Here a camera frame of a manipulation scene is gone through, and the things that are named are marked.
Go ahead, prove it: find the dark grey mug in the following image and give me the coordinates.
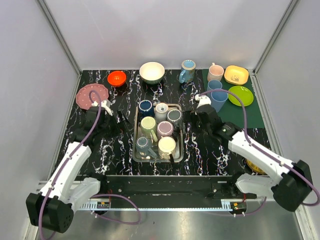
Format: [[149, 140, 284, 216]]
[[166, 109, 183, 128]]

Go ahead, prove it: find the pink lilac mug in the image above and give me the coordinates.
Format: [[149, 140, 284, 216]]
[[156, 121, 174, 138]]

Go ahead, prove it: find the navy blue mug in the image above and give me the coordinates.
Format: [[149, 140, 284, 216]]
[[138, 100, 155, 118]]

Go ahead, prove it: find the cream mug black handle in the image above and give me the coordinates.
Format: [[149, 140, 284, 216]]
[[158, 136, 176, 164]]

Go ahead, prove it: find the light green mug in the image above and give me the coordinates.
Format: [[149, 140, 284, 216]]
[[140, 116, 158, 142]]

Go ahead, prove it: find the grey blue mug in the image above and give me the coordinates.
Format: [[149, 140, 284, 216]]
[[135, 136, 158, 159]]

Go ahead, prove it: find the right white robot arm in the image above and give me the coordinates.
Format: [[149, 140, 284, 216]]
[[182, 104, 313, 212]]

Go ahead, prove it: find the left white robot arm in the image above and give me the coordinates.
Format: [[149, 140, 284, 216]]
[[26, 106, 125, 233]]

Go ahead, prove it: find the white grey mug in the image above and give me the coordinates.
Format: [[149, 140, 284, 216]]
[[154, 102, 169, 123]]

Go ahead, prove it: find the light blue patterned mug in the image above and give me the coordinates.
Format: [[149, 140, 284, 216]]
[[178, 59, 196, 84]]

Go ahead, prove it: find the blue plastic cup front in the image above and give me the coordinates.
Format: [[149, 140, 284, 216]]
[[210, 91, 228, 113]]

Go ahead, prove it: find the blue plastic cup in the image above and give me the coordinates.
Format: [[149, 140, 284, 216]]
[[206, 80, 223, 91], [210, 91, 228, 113]]

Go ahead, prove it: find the steel tray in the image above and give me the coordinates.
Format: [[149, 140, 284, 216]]
[[132, 103, 184, 163]]

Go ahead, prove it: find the dark green mat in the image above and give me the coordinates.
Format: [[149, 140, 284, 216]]
[[218, 77, 265, 129]]

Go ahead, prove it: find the blue plastic cup rear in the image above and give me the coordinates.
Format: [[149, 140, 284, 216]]
[[206, 80, 223, 91]]

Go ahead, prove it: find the pink dotted plate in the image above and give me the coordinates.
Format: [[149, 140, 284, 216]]
[[75, 83, 109, 110]]

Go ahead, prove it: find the red bowl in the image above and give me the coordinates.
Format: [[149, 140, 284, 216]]
[[107, 70, 127, 87]]

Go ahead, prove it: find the green plate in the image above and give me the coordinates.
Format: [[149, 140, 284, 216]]
[[228, 85, 254, 107]]

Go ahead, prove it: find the pink cup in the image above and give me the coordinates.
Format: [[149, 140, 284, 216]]
[[207, 62, 225, 82]]

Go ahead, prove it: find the large white bowl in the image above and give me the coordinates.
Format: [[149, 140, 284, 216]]
[[139, 62, 165, 85]]

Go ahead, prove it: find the yellow square bowl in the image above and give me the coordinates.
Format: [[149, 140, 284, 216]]
[[224, 65, 249, 86]]

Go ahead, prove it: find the yellow dish near edge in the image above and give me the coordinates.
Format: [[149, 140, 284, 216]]
[[245, 158, 266, 175]]

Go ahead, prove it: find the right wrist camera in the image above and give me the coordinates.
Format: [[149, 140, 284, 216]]
[[194, 94, 211, 109]]

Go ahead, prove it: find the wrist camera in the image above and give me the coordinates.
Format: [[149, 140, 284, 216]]
[[194, 94, 211, 109], [91, 100, 113, 116]]

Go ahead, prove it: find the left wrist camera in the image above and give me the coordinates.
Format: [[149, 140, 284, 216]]
[[91, 100, 113, 116]]

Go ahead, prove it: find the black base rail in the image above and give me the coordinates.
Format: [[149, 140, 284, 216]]
[[98, 175, 257, 209]]

